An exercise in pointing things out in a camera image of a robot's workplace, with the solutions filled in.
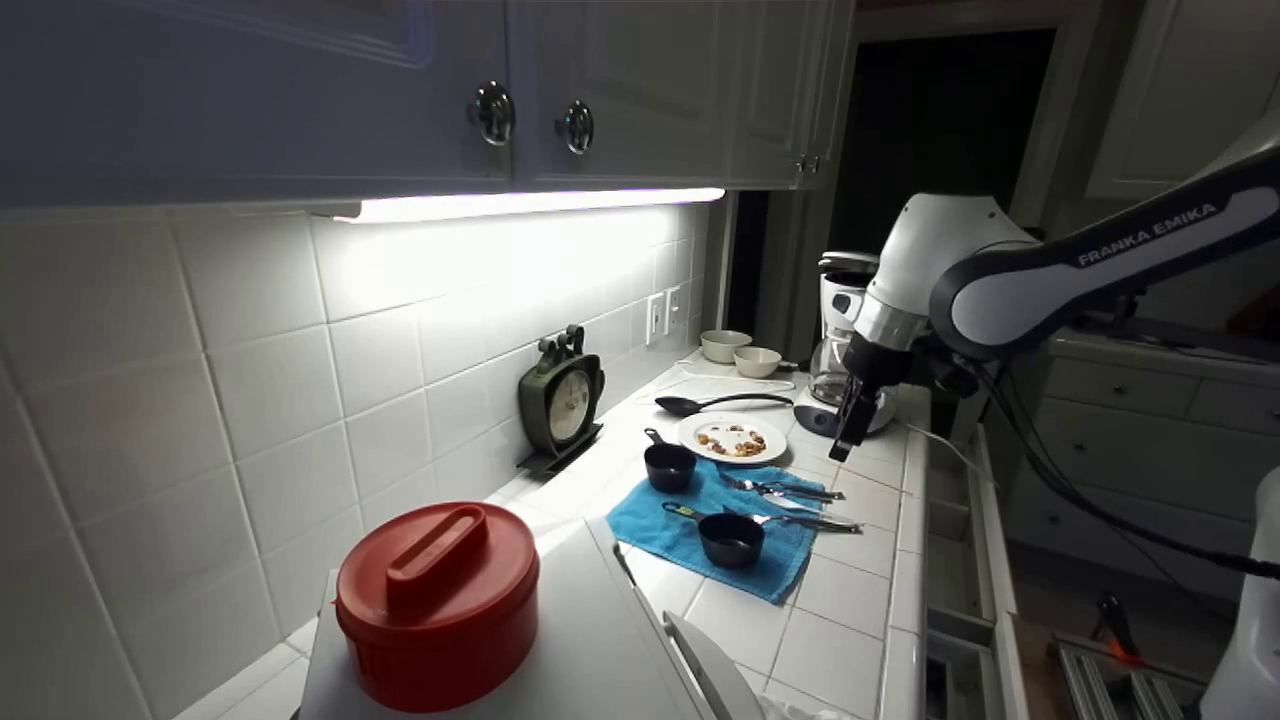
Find blue cloth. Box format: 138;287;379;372
604;456;837;610

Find silver spoon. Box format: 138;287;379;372
733;477;854;509

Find red handled tool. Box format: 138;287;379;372
1090;593;1146;670

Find round metal cabinet knob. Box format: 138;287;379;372
557;96;601;159
471;77;522;153

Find narrow white cabinet door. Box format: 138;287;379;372
730;0;858;190

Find white wall cabinet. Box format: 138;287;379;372
1084;0;1280;202

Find under-cabinet light strip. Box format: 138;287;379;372
323;183;733;226

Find silver fork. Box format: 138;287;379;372
765;503;866;540
715;464;832;494

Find white bowl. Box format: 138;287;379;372
698;325;757;368
733;344;789;383

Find wide cabinet door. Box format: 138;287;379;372
0;0;518;211

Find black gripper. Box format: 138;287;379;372
827;330;922;464

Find white plate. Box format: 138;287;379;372
677;413;791;469

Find brown food pieces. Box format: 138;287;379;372
694;419;771;459

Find open white drawer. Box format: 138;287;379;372
916;419;1032;720

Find red lidded container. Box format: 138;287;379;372
334;500;545;717

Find white coffee maker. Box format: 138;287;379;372
791;249;901;440

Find black measuring cup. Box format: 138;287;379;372
661;494;768;570
642;424;699;494

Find black ladle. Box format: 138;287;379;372
651;386;796;419

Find white drawer cabinet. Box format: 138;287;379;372
1011;330;1280;605

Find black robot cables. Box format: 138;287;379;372
975;356;1280;583

